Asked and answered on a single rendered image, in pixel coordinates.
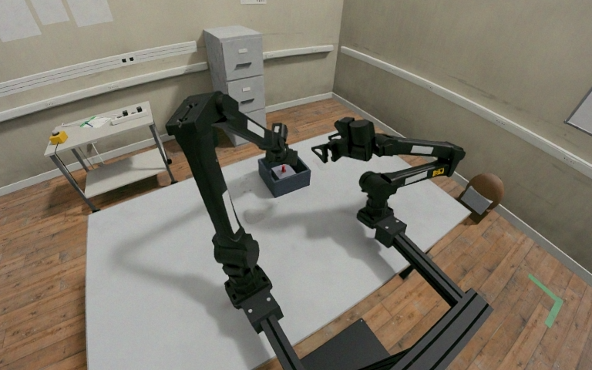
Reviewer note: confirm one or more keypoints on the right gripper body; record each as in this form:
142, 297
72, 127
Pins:
331, 147

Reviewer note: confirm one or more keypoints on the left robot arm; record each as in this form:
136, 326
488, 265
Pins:
191, 125

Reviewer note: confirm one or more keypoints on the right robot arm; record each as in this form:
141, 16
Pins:
362, 134

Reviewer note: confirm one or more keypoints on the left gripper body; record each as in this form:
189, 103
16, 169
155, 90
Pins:
289, 159

